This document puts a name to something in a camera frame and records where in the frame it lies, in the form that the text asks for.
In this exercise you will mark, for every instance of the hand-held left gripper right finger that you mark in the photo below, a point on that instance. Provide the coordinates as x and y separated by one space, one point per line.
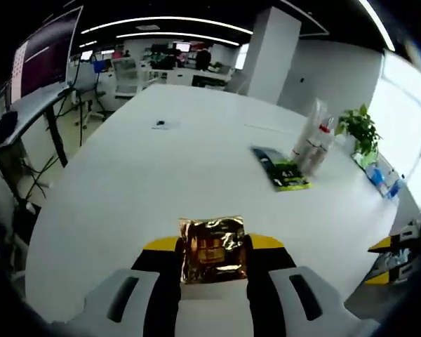
266 259

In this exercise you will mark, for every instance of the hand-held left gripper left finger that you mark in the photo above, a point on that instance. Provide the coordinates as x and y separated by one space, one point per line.
161 277

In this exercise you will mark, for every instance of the gold foil skincare sachet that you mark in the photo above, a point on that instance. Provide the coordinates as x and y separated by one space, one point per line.
210 245

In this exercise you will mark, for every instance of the green black skincare sachet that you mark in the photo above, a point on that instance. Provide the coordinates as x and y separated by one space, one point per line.
284 172

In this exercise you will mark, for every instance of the white skincare bottle clear cap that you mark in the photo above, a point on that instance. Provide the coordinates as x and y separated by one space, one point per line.
314 159

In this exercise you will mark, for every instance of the white skincare tube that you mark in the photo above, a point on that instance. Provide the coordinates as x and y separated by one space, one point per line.
308 126

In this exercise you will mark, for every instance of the water bottle blue label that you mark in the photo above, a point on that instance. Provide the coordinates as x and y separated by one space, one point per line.
394 187

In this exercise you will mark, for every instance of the blue storage bin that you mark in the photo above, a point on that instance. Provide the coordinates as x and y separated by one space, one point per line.
97 66

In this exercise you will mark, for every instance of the blue plastic packet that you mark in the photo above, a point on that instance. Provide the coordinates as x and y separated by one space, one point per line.
375 175

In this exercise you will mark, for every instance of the green potted plant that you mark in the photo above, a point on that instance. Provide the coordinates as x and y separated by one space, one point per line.
361 130

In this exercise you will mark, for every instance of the long white office bench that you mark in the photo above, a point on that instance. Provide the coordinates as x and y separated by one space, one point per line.
182 75

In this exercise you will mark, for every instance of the white computer desk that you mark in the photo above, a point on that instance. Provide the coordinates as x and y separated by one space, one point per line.
31 112

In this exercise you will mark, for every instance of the black computer mouse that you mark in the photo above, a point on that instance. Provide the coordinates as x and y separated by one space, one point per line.
7 126

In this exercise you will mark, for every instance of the long ceiling light strip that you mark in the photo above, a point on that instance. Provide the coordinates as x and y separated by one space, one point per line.
161 18
179 34
375 21

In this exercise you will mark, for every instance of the computer monitor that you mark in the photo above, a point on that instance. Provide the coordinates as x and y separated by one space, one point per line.
45 59

